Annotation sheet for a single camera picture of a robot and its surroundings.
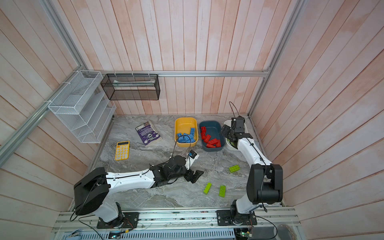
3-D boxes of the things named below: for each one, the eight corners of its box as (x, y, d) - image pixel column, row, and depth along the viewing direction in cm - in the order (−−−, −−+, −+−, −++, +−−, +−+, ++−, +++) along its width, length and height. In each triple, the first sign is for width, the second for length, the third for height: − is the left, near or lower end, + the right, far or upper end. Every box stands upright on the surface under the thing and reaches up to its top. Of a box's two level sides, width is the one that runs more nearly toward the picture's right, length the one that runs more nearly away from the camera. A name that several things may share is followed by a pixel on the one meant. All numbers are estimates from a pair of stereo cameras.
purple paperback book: (146, 147, 103) (145, 145, 101) (135, 130, 113) (134, 127, 111) (162, 139, 108) (161, 136, 105) (150, 123, 118) (149, 120, 115)
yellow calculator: (115, 160, 97) (114, 159, 95) (117, 143, 106) (116, 142, 104) (129, 158, 98) (128, 157, 96) (129, 141, 107) (129, 140, 105)
